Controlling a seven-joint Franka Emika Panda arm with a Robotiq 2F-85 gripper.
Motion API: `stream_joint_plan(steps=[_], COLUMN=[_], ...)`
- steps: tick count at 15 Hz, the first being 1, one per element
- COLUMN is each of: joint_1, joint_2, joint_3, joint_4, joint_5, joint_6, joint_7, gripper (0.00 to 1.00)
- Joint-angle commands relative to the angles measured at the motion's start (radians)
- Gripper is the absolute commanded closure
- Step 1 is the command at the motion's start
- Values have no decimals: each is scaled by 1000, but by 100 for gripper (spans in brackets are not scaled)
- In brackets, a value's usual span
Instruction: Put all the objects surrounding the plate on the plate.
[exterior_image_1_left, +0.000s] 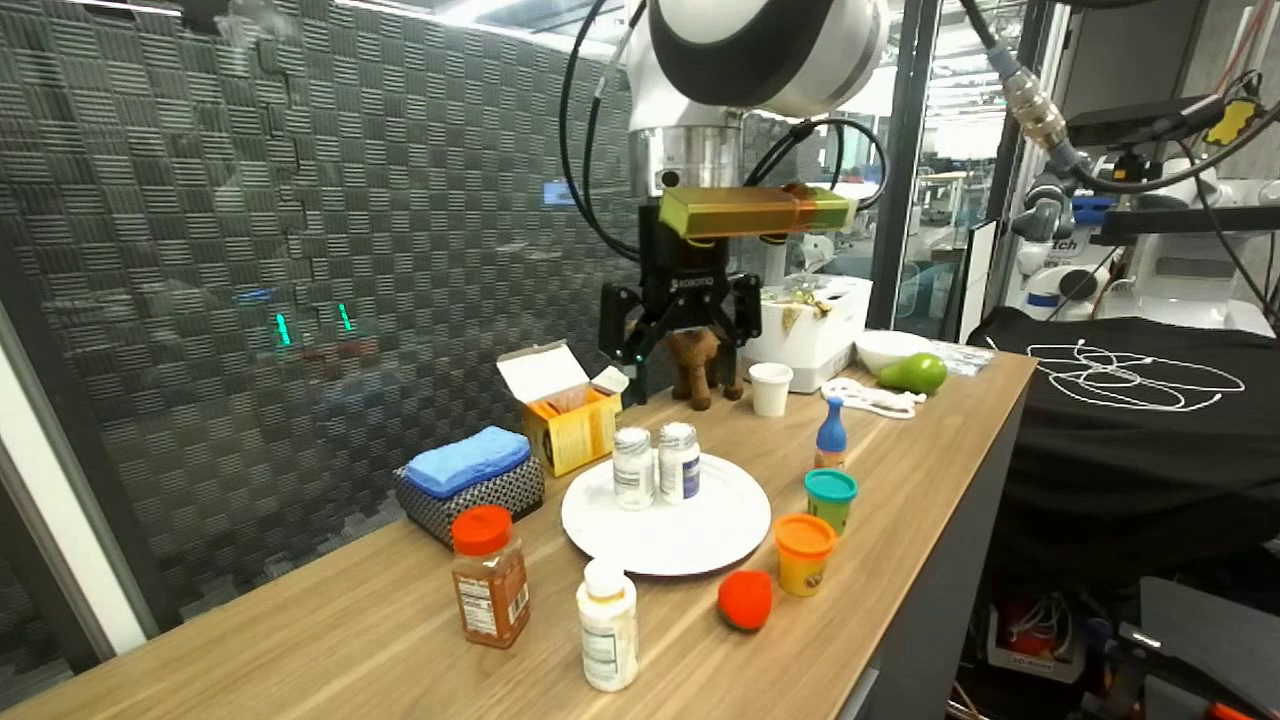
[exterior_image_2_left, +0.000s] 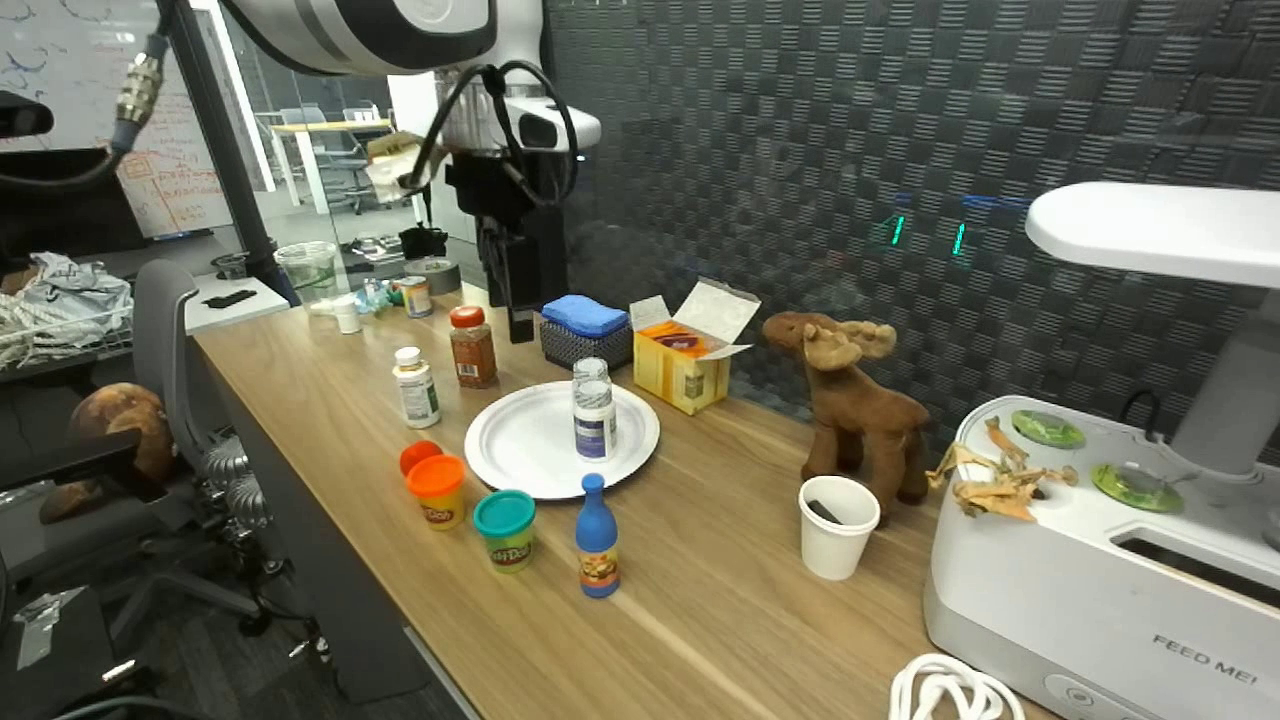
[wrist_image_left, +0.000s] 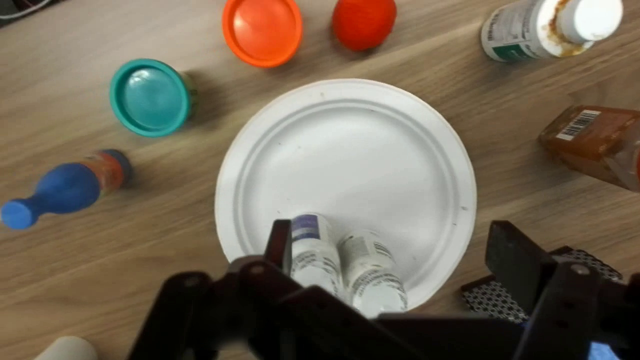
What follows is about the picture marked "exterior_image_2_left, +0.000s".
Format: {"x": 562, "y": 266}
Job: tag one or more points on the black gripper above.
{"x": 521, "y": 260}

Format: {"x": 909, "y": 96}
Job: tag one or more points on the tall white pill bottle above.
{"x": 418, "y": 391}

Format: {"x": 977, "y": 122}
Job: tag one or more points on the white bottle with blue label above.
{"x": 595, "y": 426}

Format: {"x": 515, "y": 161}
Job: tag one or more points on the yellow tub with orange lid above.
{"x": 438, "y": 488}

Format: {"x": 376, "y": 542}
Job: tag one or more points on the green tub with teal lid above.
{"x": 505, "y": 525}

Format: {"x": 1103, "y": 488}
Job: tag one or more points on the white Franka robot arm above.
{"x": 373, "y": 34}

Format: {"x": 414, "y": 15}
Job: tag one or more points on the white paper plate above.
{"x": 533, "y": 454}

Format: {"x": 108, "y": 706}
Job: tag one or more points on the spice jar with orange lid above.
{"x": 472, "y": 349}

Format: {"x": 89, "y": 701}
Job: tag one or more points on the blue sponge cloth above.
{"x": 586, "y": 314}

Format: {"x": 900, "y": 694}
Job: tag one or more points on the grey woven basket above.
{"x": 586, "y": 354}

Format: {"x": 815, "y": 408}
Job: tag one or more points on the open yellow cardboard box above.
{"x": 680, "y": 375}

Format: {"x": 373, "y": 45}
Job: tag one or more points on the tiny white cup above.
{"x": 344, "y": 319}

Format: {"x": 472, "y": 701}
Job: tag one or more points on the clear plastic container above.
{"x": 314, "y": 270}

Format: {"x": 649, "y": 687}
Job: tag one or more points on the blue cap sauce bottle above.
{"x": 597, "y": 542}

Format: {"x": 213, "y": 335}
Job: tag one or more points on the white background desk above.
{"x": 327, "y": 130}

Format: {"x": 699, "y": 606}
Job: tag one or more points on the black remote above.
{"x": 228, "y": 299}

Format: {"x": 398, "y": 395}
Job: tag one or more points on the black tripod pole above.
{"x": 225, "y": 173}

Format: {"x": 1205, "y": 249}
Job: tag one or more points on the grey office chair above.
{"x": 202, "y": 440}

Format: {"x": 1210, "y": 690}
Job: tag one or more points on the white paper cup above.
{"x": 838, "y": 525}

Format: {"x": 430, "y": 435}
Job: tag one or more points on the brown round plush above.
{"x": 121, "y": 422}

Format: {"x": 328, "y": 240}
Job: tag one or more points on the crumpled grey white cloth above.
{"x": 66, "y": 300}

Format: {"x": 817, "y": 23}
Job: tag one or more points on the dried brown plant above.
{"x": 993, "y": 472}

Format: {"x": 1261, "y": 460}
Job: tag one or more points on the white indoor planter with lamp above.
{"x": 1067, "y": 587}

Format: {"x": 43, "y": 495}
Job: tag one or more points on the glossy wrist camera block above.
{"x": 482, "y": 184}

